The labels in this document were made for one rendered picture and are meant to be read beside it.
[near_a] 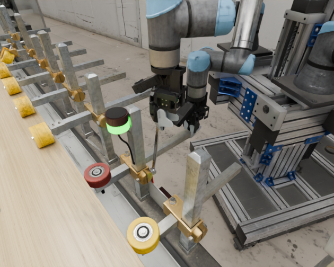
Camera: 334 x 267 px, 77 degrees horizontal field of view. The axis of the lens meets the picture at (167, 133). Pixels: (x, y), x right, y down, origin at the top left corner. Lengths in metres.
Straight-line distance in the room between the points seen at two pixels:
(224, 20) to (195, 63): 0.24
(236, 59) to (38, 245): 0.80
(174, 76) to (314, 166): 1.60
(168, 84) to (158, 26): 0.14
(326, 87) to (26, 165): 1.07
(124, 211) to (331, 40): 0.96
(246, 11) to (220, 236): 1.30
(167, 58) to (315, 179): 1.56
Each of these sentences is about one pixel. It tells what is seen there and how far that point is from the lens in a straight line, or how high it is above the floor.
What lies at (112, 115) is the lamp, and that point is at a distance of 0.56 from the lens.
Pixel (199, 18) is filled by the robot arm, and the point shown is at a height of 1.33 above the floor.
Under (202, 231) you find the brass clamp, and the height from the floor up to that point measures 0.86.
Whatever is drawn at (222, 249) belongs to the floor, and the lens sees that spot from 1.57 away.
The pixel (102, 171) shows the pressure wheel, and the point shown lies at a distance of 0.71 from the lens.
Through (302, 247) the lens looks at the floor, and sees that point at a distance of 1.76.
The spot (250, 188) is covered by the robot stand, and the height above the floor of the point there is 0.21.
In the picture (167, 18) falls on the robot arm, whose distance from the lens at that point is 0.49.
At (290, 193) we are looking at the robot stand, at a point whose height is 0.21.
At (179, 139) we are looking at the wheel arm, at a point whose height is 0.86.
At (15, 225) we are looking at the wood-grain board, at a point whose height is 0.90.
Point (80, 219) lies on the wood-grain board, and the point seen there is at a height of 0.90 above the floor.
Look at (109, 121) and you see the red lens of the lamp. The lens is 0.55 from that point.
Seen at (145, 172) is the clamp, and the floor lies 0.87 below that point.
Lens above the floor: 1.42
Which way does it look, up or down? 39 degrees down
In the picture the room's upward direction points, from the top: straight up
